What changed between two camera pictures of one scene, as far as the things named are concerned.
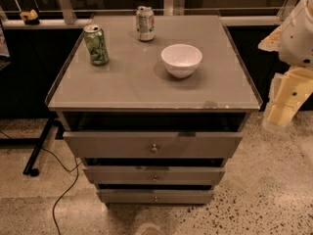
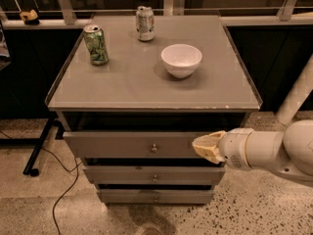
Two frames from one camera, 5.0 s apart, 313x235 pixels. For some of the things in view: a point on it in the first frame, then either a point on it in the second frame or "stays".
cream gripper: (297, 38) to (234, 147)
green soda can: (97, 45) stays
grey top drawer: (152, 144) stays
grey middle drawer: (155, 175) stays
